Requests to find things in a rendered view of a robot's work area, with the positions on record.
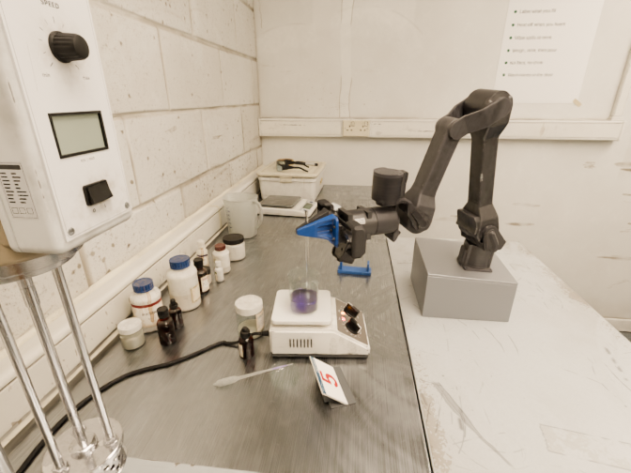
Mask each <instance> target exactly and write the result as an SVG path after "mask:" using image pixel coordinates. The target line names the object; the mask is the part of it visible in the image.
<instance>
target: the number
mask: <svg viewBox="0 0 631 473"><path fill-rule="evenodd" d="M315 364H316V367H317V369H318V371H319V374H320V377H321V380H322V383H323V385H324V388H325V391H326V393H328V394H329V395H331V396H334V397H336V398H338V399H340V400H342V401H345V399H344V397H343V394H342V392H341V390H340V388H339V385H338V383H337V381H336V378H335V376H334V373H333V371H332V368H331V366H329V365H327V364H325V363H323V362H321V361H319V360H317V359H315Z"/></svg>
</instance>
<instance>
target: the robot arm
mask: <svg viewBox="0 0 631 473"><path fill-rule="evenodd" d="M512 109H513V97H512V96H511V95H510V94H509V93H508V92H507V91H505V90H495V89H483V88H479V89H476V90H474V91H472V92H471V93H470V94H469V96H468V97H467V98H465V99H463V100H462V101H460V102H459V103H457V104H456V105H455V106H454V107H453V109H452V110H451V111H450V112H449V113H448V114H446V115H445V116H443V117H442V118H440V119H439V120H438V121H437V123H436V126H435V132H434V135H433V137H432V140H431V142H430V145H429V147H428V148H427V151H426V153H425V156H424V158H423V162H422V164H421V167H420V169H419V172H418V174H417V175H416V178H415V180H414V183H413V185H412V186H411V188H410V189H409V190H408V191H407V192H406V185H407V181H408V172H407V171H405V170H396V169H391V168H386V167H379V168H376V169H374V172H373V184H372V194H371V198H372V199H373V200H374V201H376V204H377V205H378V206H373V207H364V206H357V209H350V210H345V209H344V208H343V207H340V208H338V214H337V212H336V211H335V210H334V205H333V204H332V203H330V202H329V201H327V200H326V199H320V200H318V201H317V214H316V215H314V216H313V217H312V218H311V219H309V220H308V224H307V225H305V222H304V223H303V224H301V225H300V226H298V227H297V228H296V234H297V235H298V236H303V237H317V238H323V239H327V240H328V241H329V242H330V243H331V244H332V245H334V247H333V248H332V251H331V253H332V255H333V256H335V258H336V260H337V261H339V262H343V263H348V264H353V262H354V260H355V259H357V258H362V256H363V255H364V254H365V250H366V241H367V240H369V239H371V236H374V235H381V234H384V235H385V236H386V237H387V238H388V239H390V240H391V241H392V242H394V241H395V240H396V239H397V238H398V236H399V235H400V234H401V232H400V231H399V223H400V224H401V225H402V226H403V227H405V228H406V229H407V230H408V231H410V232H411V233H412V234H419V233H421V232H423V231H426V230H427V229H428V228H429V226H430V225H431V223H432V220H433V217H434V214H435V210H436V202H435V197H436V193H437V190H438V188H439V185H440V182H441V180H442V178H443V176H444V174H445V172H446V170H447V167H448V165H449V163H450V161H451V158H452V156H453V154H454V151H455V149H456V147H457V144H458V142H459V140H460V139H461V138H462V137H464V136H466V135H467V134H470V136H471V150H470V166H469V196H468V201H467V203H466V204H465V205H464V207H463V208H458V209H457V221H456V224H457V225H458V228H459V229H460V233H461V236H462V237H464V238H465V241H464V245H461V247H460V251H459V254H458V256H457V260H458V261H459V263H460V264H461V266H462V267H463V268H464V269H465V270H466V271H479V272H492V271H493V270H492V269H491V267H490V265H491V262H492V259H493V256H494V252H497V250H501V249H502V247H503V246H504V244H505V243H506V241H505V239H504V238H503V236H502V235H501V233H500V231H499V229H500V226H499V215H498V213H497V211H496V209H495V207H494V205H493V192H494V183H495V173H496V163H497V154H498V144H499V137H500V135H501V133H502V132H503V131H504V129H505V128H506V126H507V125H508V123H509V120H510V116H511V112H512ZM405 192H406V193H405Z"/></svg>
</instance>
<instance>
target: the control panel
mask: <svg viewBox="0 0 631 473"><path fill-rule="evenodd" d="M335 305H336V318H337V329H338V331H340V332H342V333H344V334H345V335H347V336H349V337H351V338H353V339H355V340H357V341H359V342H361V343H364V344H366V345H368V341H367V336H366V331H365V326H364V321H363V316H362V312H361V311H360V312H359V314H358V315H357V316H356V318H355V320H356V321H357V322H358V323H359V325H360V326H361V328H362V329H361V330H360V332H359V334H353V333H351V332H350V331H348V329H347V328H346V322H348V321H349V320H350V318H351V317H349V316H348V315H347V314H346V313H345V311H344V308H345V306H346V304H345V303H344V302H342V301H340V300H338V299H335ZM342 312H344V313H345V314H342ZM342 317H344V318H345V320H343V319H342Z"/></svg>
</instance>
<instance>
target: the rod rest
mask: <svg viewBox="0 0 631 473"><path fill-rule="evenodd" d="M369 262H370V261H367V267H348V266H343V262H340V266H338V269H337V273H344V274H355V275H366V276H371V268H370V267H369Z"/></svg>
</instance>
